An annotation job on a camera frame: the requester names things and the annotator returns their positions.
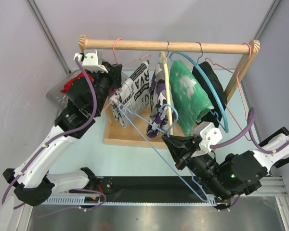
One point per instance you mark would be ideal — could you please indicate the wooden clothes rack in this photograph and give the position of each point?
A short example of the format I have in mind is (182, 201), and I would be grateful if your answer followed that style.
(117, 135)

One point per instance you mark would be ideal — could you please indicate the purple camouflage trousers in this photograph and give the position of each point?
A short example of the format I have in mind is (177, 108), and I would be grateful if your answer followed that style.
(158, 119)

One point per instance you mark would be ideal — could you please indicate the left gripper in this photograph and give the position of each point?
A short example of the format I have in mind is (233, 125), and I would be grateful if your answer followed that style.
(114, 75)

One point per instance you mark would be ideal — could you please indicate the green tie-dye trousers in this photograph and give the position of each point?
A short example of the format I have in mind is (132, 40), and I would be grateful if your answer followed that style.
(190, 99)

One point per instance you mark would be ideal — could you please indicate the red trousers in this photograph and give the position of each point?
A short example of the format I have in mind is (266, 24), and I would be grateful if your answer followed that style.
(75, 86)

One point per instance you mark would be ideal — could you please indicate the clear plastic bin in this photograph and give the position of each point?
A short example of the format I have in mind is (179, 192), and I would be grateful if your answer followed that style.
(57, 96)

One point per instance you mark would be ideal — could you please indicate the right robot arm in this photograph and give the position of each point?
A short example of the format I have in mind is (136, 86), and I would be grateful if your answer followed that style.
(238, 173)

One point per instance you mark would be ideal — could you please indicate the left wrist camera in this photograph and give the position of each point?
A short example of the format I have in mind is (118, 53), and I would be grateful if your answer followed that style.
(91, 60)

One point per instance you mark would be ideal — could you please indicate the cream wooden hanger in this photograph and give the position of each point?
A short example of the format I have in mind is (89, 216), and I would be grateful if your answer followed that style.
(163, 60)

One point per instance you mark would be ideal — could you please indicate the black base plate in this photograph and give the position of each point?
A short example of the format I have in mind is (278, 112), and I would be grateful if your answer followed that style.
(166, 189)

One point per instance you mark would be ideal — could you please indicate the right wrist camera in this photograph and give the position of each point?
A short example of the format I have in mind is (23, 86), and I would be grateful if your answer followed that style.
(209, 134)

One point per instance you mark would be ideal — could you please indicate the black white print trousers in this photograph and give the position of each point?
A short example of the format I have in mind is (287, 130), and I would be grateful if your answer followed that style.
(133, 96)

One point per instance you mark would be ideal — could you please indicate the blue plastic hanger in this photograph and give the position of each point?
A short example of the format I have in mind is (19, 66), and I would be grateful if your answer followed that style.
(221, 105)

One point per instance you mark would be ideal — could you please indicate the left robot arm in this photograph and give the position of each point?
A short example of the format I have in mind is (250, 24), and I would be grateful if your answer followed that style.
(32, 182)

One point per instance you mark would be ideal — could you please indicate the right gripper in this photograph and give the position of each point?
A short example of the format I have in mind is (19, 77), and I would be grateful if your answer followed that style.
(182, 158)

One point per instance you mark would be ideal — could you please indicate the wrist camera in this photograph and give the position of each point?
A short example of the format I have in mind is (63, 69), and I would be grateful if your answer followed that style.
(91, 60)
(209, 134)

